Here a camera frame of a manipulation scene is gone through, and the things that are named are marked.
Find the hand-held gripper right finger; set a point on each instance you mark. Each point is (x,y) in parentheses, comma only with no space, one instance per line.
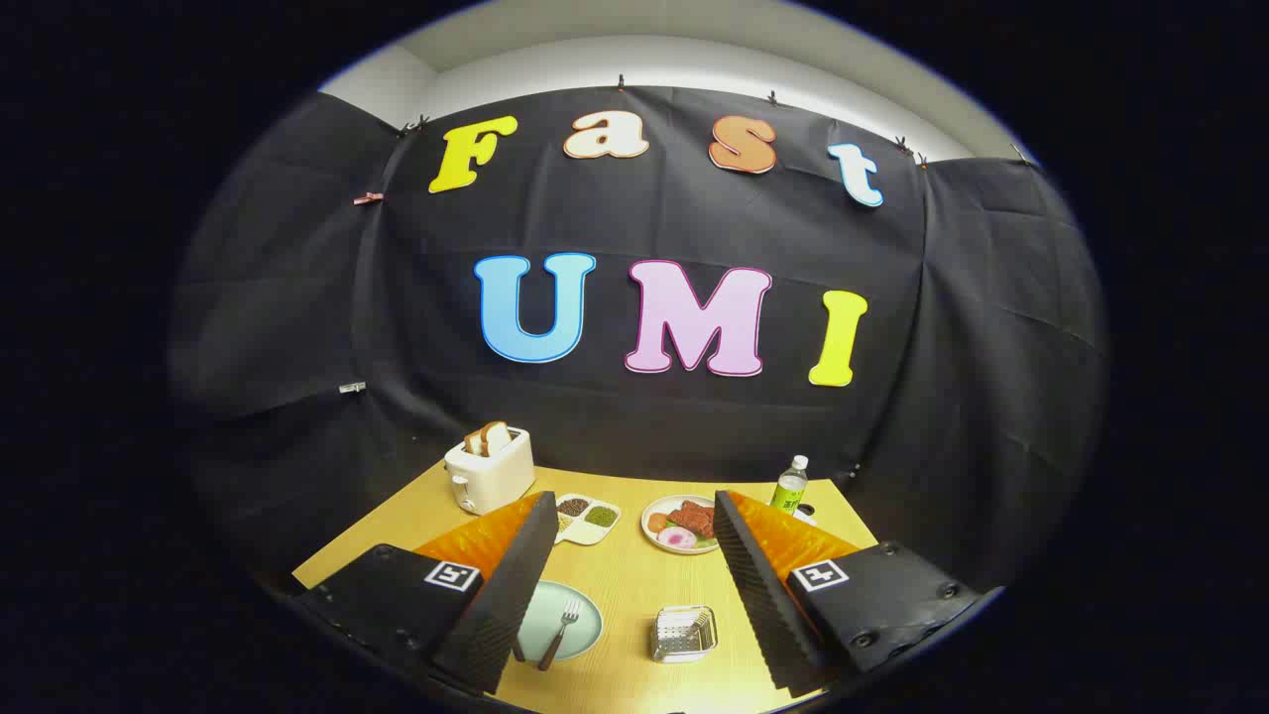
(758,595)

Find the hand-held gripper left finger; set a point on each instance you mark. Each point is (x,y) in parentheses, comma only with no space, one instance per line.
(506,595)

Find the teal round plate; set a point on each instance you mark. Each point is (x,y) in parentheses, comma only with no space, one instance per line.
(585,635)

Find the small white dish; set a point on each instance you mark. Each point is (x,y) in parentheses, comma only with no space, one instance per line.
(807,515)

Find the brown meat piece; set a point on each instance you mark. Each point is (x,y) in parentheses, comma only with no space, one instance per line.
(695,518)

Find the pink round food slice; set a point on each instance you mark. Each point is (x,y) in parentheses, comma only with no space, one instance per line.
(676,536)

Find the white divided tray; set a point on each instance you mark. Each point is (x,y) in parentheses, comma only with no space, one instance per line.
(585,531)

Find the pile of dark beans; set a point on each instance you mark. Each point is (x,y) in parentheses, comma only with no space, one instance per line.
(573,507)

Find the green label drink bottle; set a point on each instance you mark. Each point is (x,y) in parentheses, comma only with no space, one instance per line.
(789,488)

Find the white toaster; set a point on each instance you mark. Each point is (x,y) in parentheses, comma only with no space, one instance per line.
(491,481)

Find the pile of green beans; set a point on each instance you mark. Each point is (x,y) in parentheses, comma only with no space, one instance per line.
(601,516)

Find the white oval food plate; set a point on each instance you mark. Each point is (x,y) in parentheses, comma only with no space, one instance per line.
(649,534)

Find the orange carrot piece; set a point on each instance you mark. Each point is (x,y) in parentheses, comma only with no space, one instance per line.
(656,521)

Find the small bread slice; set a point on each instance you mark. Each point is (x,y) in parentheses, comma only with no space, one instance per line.
(473,442)

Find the large bread slice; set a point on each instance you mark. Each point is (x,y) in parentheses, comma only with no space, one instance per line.
(495,437)

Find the pink clip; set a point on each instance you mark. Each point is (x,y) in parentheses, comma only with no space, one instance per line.
(368,198)

